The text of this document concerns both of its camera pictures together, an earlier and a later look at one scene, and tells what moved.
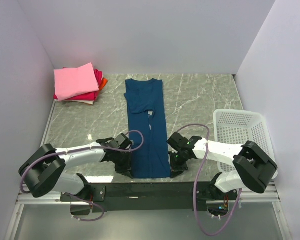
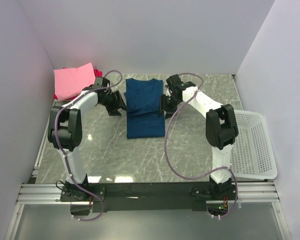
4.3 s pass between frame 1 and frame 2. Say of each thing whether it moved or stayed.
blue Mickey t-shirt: moved
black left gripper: moved
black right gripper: moved
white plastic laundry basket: stayed
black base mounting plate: stayed
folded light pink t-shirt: stayed
